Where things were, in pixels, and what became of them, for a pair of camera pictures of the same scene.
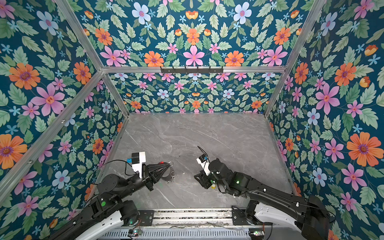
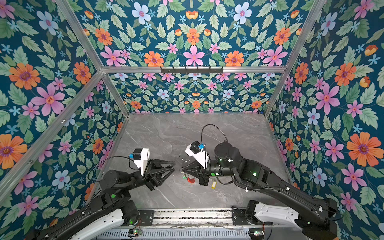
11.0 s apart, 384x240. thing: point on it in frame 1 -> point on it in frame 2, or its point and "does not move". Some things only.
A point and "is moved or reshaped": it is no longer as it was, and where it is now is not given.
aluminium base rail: (186, 225) does not move
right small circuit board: (256, 232) does not move
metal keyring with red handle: (169, 175) is moved or reshaped
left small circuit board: (134, 233) does not move
